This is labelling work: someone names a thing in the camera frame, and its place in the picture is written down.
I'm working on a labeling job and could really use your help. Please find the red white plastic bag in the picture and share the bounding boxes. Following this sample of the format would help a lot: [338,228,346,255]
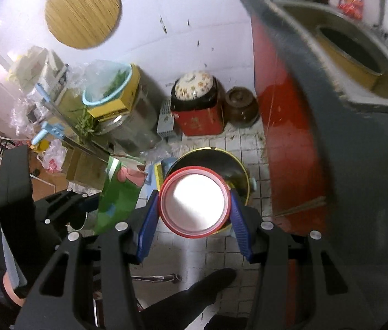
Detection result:
[37,141,68,172]

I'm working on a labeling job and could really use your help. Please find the wooden chopsticks pair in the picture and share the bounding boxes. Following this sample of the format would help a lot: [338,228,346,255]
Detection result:
[276,196,327,218]

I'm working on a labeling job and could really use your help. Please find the white appliance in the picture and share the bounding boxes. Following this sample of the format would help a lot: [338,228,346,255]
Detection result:
[8,46,69,90]

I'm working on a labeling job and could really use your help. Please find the green drink carton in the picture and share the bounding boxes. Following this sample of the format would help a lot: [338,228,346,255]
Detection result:
[96,155,146,234]

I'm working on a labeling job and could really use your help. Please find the yellow bin with black liner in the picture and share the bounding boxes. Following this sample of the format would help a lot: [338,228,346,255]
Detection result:
[161,147,258,236]

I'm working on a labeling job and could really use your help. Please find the grey plastic basket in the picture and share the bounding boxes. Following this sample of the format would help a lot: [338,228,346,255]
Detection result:
[156,98,175,137]

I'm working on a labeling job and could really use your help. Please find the brown ceramic jar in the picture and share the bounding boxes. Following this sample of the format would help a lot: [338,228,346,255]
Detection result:
[224,87,259,128]

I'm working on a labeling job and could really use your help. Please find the red cabinet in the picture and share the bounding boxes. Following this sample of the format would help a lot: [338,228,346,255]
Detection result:
[249,14,328,238]

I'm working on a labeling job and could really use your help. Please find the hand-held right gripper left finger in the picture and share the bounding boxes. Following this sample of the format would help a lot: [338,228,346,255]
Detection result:
[13,189,162,330]

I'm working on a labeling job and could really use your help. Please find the blue yellow dustpan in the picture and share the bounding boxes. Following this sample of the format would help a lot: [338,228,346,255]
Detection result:
[146,158,179,193]

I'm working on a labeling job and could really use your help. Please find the round bamboo board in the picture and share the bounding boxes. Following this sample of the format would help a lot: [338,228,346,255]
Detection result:
[44,0,122,49]

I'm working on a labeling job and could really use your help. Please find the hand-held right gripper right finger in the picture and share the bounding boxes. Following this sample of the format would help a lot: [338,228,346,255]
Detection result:
[228,189,387,330]

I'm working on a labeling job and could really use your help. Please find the large glass jar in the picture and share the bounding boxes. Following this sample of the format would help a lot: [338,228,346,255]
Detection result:
[94,76,162,153]

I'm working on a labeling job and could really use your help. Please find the clear plastic bag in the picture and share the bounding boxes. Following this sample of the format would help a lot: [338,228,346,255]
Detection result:
[73,60,127,100]

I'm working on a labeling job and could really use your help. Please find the light blue basin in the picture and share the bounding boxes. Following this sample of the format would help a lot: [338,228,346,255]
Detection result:
[82,64,133,106]

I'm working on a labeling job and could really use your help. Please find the green leafy vegetables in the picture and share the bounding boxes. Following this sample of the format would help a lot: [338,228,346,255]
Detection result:
[72,106,98,141]

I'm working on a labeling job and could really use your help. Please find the floral ceramic lid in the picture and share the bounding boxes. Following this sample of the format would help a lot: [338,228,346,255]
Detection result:
[174,70,213,100]

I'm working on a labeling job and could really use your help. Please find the red tin box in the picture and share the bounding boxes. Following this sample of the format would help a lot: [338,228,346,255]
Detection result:
[172,103,225,136]

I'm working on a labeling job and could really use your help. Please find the cardboard box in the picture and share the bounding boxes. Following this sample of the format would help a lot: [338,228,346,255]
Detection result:
[65,148,110,186]

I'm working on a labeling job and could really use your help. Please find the yellow box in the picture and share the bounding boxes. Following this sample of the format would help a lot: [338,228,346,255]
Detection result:
[87,65,141,122]

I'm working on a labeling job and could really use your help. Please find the person's leg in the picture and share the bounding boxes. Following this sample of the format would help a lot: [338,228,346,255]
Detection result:
[139,267,239,330]

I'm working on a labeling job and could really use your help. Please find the chrome metal leg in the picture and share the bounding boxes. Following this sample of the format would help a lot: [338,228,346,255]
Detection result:
[130,273,182,282]

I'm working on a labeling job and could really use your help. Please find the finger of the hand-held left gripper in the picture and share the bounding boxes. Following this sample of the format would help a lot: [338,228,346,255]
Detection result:
[34,188,88,214]
[44,194,101,231]

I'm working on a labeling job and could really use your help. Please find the light blue brush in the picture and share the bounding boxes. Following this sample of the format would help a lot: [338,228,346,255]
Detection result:
[31,122,65,147]

